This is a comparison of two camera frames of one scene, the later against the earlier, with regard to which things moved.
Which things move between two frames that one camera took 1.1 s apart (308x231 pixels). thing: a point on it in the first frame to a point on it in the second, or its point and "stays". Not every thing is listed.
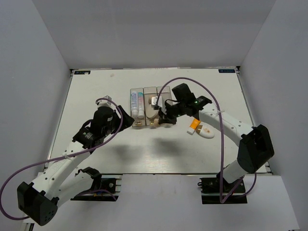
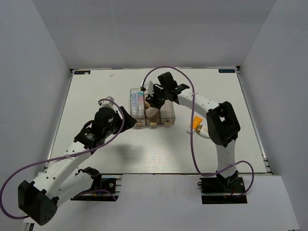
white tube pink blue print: [140, 105] stays
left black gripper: [128, 119] stays
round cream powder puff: [150, 112] stays
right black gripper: [168, 119] to [155, 103]
